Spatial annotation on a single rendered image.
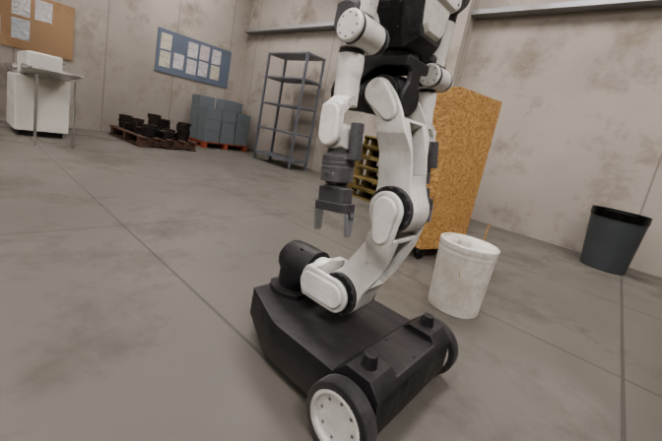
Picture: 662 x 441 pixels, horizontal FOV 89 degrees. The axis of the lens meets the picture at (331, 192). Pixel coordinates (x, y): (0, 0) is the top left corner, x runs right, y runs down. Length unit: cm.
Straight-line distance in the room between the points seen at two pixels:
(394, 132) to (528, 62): 415
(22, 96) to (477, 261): 549
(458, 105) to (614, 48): 274
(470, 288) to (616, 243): 242
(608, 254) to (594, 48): 227
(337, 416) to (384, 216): 53
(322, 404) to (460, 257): 106
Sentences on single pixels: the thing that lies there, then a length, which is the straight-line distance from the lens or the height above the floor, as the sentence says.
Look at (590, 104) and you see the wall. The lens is 483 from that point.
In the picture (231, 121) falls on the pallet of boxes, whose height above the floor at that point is 61.
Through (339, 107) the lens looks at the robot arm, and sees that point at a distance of 85.
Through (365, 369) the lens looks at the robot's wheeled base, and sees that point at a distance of 100.
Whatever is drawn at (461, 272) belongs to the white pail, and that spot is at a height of 24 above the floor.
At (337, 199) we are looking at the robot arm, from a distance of 86.
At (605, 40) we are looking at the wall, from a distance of 500.
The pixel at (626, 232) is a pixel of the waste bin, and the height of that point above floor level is 41.
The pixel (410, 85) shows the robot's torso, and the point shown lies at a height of 97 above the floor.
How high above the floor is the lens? 80
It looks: 10 degrees down
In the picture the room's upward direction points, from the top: 11 degrees clockwise
